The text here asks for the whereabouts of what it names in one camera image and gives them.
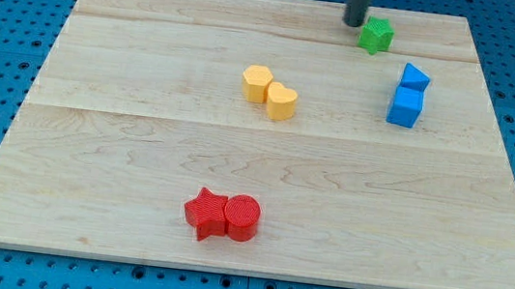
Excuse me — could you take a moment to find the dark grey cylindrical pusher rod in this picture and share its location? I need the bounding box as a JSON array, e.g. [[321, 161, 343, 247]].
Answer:
[[343, 0, 372, 27]]

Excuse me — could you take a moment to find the green star block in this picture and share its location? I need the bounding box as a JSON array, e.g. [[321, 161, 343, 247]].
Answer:
[[358, 16, 395, 54]]

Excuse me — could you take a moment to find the blue triangle block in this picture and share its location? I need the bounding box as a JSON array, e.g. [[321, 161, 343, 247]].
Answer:
[[400, 63, 430, 92]]

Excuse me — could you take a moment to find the blue cube block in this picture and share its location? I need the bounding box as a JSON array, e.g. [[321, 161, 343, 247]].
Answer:
[[386, 86, 424, 129]]

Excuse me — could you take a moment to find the yellow heart block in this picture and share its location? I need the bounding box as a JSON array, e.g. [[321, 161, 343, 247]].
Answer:
[[266, 81, 299, 121]]

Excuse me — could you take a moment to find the yellow hexagon block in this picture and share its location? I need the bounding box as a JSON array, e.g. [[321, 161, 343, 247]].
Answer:
[[242, 65, 273, 103]]

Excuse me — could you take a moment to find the light wooden board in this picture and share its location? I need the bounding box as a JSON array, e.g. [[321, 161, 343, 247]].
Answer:
[[0, 0, 515, 289]]

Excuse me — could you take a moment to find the red cylinder block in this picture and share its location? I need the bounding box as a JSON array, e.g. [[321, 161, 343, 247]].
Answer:
[[224, 194, 262, 242]]

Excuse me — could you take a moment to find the red star block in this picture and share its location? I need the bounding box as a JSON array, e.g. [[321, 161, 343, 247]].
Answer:
[[184, 187, 228, 241]]

